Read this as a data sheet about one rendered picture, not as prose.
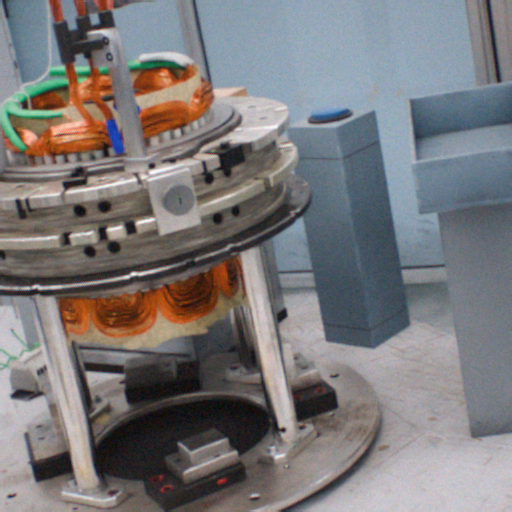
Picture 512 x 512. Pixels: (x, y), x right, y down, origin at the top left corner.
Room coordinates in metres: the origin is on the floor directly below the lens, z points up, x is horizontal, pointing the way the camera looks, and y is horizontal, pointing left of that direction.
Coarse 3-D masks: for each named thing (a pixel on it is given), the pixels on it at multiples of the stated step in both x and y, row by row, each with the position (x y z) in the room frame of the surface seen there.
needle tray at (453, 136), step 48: (432, 96) 1.24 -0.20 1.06; (480, 96) 1.23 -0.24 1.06; (432, 144) 1.20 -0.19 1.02; (480, 144) 1.17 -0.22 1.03; (432, 192) 1.00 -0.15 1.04; (480, 192) 0.99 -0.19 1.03; (480, 240) 1.07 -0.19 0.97; (480, 288) 1.07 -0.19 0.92; (480, 336) 1.07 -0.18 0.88; (480, 384) 1.07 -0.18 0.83; (480, 432) 1.07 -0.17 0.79
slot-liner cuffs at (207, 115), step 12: (204, 120) 1.13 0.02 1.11; (168, 132) 1.09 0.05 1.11; (180, 132) 1.09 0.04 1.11; (12, 156) 1.13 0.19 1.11; (24, 156) 1.11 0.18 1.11; (48, 156) 1.09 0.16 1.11; (60, 156) 1.08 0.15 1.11; (72, 156) 1.07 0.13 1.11; (84, 156) 1.07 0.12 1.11; (96, 156) 1.07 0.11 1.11
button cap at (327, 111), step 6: (318, 108) 1.38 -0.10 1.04; (324, 108) 1.37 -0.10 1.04; (330, 108) 1.37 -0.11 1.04; (336, 108) 1.36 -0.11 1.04; (342, 108) 1.36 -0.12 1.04; (312, 114) 1.37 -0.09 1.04; (318, 114) 1.36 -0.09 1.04; (324, 114) 1.36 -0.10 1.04; (330, 114) 1.35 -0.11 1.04; (336, 114) 1.36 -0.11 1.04
